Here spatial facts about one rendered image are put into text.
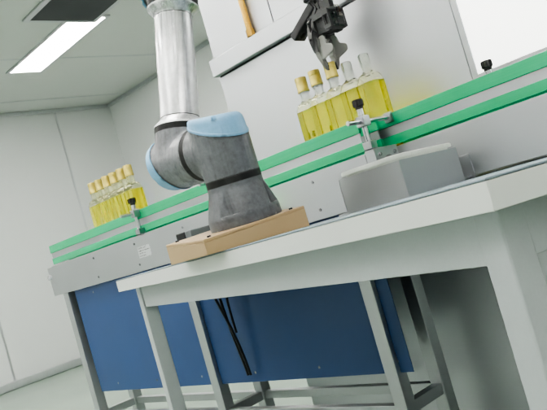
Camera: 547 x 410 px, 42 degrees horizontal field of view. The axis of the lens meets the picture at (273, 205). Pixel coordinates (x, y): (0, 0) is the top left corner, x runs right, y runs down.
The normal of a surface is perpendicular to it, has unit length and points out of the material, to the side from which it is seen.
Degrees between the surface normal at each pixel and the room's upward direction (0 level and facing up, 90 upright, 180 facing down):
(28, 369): 90
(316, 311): 90
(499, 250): 90
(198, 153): 95
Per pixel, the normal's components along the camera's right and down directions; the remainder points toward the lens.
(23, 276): 0.66, -0.22
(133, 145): -0.70, 0.18
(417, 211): -0.86, 0.23
